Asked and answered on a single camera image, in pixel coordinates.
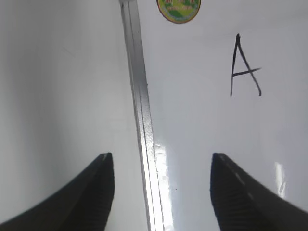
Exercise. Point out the round green magnet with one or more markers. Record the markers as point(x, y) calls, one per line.
point(179, 11)

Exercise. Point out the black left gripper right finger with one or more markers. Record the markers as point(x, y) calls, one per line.
point(241, 203)

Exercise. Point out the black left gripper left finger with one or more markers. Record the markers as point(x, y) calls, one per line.
point(84, 204)

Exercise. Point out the aluminium framed whiteboard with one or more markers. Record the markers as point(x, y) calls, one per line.
point(233, 80)

